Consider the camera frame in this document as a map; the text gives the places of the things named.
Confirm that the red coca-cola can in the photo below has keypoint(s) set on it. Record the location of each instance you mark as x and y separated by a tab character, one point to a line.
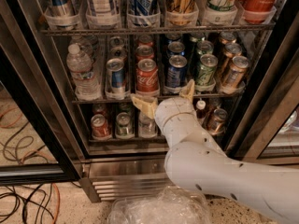
144	52
147	75

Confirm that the blue white can top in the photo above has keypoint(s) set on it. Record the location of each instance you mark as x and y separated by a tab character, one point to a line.
142	10

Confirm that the gold can front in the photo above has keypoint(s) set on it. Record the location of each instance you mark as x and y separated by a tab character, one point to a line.
235	71

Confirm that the brown bottle white cap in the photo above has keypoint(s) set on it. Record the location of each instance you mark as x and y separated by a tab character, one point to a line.
201	111

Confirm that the red can bottom shelf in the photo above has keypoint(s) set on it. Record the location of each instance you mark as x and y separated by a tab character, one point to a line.
100	126

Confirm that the gold can top shelf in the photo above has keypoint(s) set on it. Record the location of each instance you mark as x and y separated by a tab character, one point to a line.
180	12

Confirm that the large coca-cola can top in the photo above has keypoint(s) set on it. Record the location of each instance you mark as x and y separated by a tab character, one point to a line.
257	11

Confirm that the middle wire shelf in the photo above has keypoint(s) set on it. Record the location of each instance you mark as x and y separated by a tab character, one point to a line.
160	98

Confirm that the wire shelf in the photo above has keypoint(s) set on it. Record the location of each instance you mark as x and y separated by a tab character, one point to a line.
160	98
159	30

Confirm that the top wire shelf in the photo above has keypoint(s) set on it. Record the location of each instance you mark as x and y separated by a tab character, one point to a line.
159	30

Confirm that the clear plastic bag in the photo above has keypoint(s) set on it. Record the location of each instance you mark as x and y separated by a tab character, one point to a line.
170	206

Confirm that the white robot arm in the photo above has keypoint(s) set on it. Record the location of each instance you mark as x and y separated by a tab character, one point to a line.
194	162

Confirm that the red coca-cola can front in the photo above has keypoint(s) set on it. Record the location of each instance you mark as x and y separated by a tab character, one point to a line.
147	75

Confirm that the blue silver can front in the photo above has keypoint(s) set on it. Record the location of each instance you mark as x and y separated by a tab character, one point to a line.
116	75

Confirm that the gold can bottom shelf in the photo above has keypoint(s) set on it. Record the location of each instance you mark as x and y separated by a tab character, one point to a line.
216	121

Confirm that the fridge bottom steel grille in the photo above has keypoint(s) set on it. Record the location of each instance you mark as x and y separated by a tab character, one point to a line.
109	179

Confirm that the green can bottom shelf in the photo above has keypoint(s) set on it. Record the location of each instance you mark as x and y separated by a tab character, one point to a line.
124	126

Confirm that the blue pepsi can front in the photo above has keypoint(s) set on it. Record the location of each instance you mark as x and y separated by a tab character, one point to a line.
176	71

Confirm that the clear water bottle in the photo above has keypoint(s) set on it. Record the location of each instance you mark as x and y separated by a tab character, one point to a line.
82	72

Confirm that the blue red bull can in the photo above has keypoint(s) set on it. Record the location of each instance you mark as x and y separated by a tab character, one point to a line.
61	13

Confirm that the gold can shelf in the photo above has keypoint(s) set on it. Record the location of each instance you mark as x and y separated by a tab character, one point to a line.
216	121
180	12

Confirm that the blue pepsi can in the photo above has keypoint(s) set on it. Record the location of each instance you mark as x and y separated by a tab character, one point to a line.
175	48
176	71

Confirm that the green can front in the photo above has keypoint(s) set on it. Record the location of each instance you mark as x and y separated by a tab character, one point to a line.
205	69

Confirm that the white striped can top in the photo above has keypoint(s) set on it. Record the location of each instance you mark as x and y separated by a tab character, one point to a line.
103	14

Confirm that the small water bottle bottom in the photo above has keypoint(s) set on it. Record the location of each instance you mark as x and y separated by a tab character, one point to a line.
146	127

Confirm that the fridge left glass door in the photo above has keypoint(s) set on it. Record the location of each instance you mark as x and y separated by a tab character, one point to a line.
33	72

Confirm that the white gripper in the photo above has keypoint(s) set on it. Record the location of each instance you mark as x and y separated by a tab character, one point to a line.
173	107

